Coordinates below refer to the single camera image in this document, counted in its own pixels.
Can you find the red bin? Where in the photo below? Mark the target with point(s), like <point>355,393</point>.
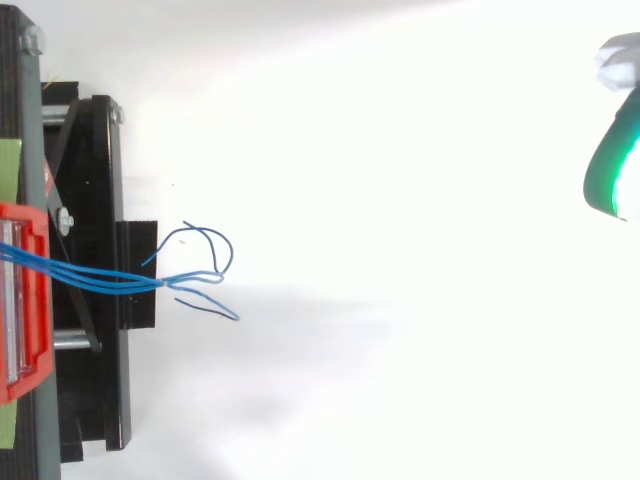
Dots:
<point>35,300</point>

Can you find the black stand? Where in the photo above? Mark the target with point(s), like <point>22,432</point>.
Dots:
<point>95,210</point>

